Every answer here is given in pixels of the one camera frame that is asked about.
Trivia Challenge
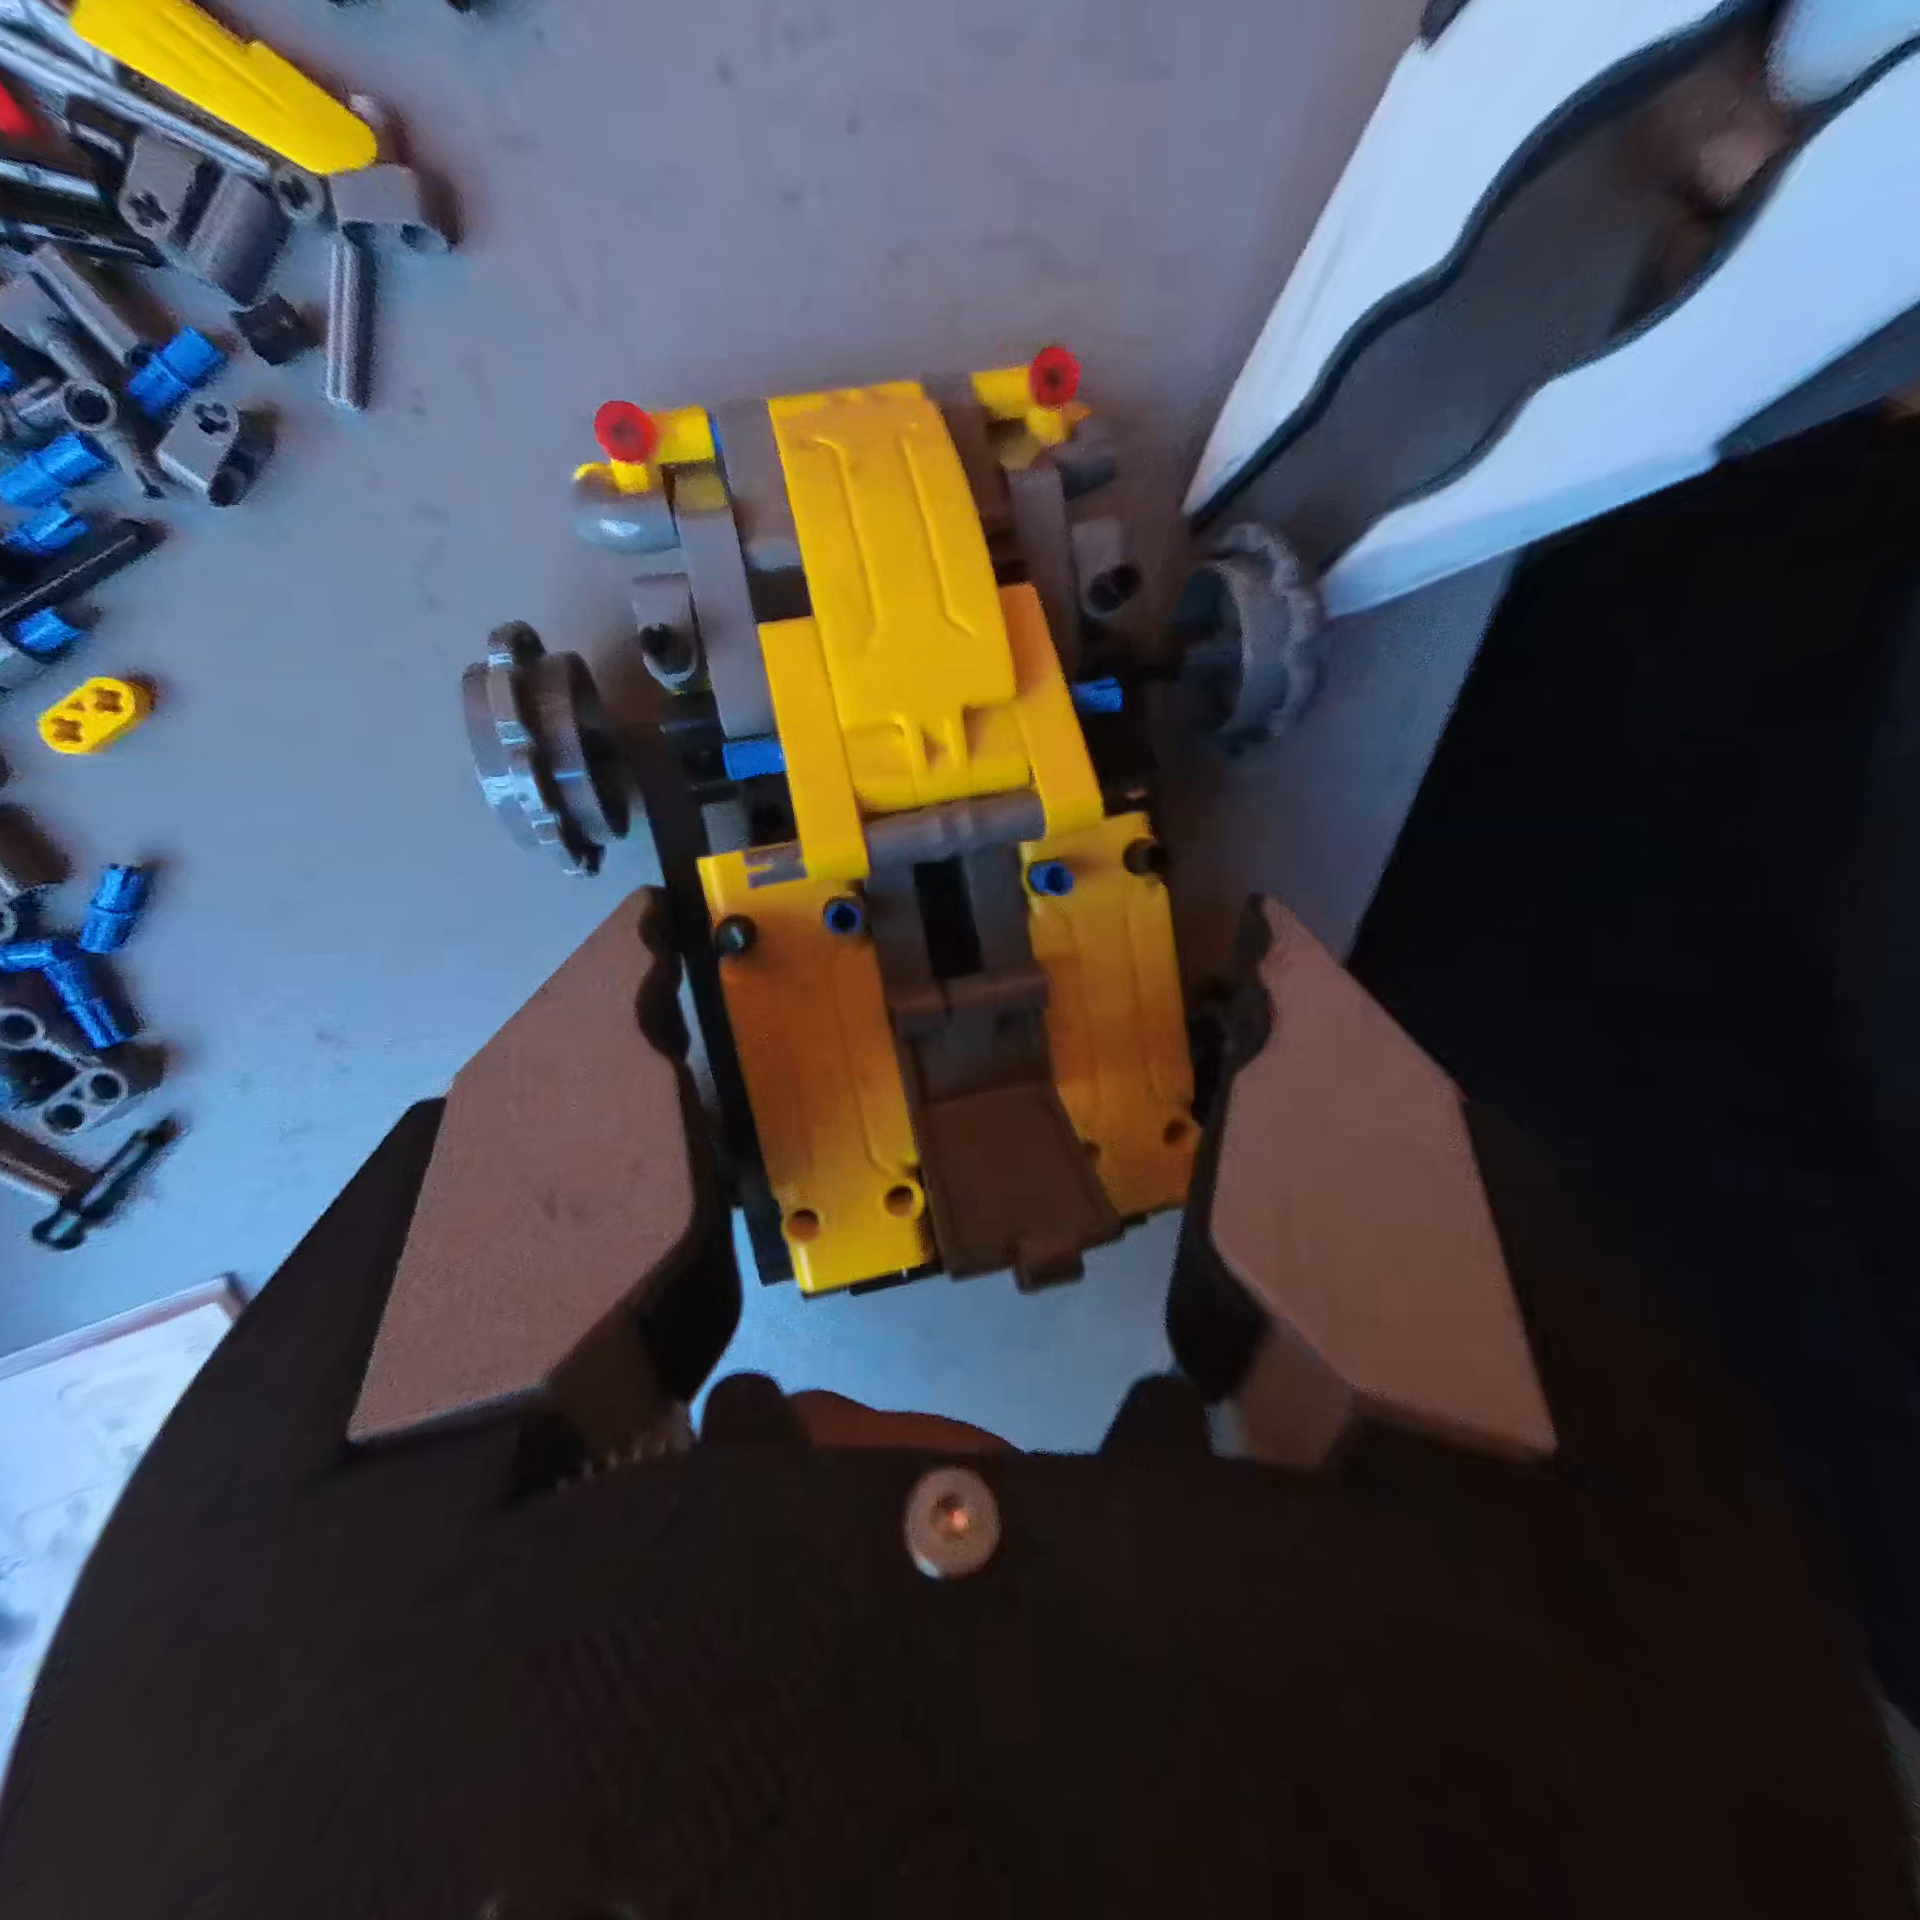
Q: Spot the white instruction booklet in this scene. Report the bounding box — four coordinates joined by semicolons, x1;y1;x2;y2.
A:
0;1275;243;1712

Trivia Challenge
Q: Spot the grey toy wheel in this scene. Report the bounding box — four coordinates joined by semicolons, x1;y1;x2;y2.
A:
1175;520;1325;757

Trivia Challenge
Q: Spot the yellow toy brick car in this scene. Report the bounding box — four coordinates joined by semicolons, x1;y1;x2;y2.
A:
461;347;1202;1298

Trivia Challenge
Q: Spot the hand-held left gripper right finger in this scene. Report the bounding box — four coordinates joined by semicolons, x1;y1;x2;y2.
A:
1168;895;1559;1470

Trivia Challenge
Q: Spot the pile of dark brick pieces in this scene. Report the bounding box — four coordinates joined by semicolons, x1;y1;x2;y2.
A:
0;0;458;1250

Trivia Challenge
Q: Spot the yellow pointed panel piece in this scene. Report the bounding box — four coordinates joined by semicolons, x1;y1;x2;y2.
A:
65;0;378;173

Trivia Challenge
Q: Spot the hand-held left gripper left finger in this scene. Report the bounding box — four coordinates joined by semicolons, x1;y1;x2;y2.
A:
346;885;746;1444

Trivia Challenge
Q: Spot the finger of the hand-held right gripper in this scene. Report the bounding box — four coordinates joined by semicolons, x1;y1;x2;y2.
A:
1183;0;1771;527
1315;45;1920;616

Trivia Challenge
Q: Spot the small yellow connector piece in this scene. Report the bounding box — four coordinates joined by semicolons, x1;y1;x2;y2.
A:
37;678;155;755

